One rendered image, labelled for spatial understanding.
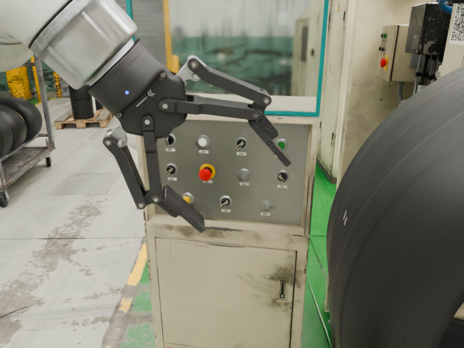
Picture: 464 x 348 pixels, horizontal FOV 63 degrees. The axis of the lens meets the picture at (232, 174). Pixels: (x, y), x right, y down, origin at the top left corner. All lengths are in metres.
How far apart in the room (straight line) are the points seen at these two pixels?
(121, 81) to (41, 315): 2.20
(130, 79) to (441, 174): 0.30
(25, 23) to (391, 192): 0.37
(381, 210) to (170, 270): 1.03
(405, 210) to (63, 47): 0.35
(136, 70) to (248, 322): 1.16
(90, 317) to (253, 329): 1.19
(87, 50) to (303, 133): 0.85
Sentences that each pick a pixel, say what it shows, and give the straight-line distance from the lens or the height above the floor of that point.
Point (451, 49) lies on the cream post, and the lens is 0.85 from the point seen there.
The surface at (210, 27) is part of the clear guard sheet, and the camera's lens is 1.11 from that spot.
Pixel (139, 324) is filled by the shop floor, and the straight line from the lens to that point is 2.27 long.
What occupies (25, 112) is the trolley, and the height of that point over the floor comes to 0.70.
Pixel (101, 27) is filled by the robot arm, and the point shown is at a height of 1.50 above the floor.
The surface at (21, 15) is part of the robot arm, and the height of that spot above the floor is 1.51.
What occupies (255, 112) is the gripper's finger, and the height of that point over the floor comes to 1.41.
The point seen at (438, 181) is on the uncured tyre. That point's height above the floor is 1.36.
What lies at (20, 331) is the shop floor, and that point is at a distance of 2.46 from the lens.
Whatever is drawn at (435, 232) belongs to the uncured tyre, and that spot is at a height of 1.32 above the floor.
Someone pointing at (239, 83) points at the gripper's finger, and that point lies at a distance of 0.41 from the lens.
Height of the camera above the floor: 1.49
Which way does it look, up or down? 21 degrees down
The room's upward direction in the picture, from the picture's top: straight up
